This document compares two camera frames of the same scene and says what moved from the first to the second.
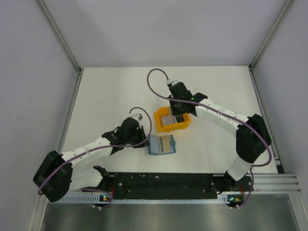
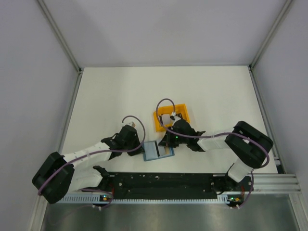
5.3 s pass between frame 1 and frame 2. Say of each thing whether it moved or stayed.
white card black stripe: moved
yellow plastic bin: stayed
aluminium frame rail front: stayed
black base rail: stayed
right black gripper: moved
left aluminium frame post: stayed
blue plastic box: moved
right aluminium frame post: stayed
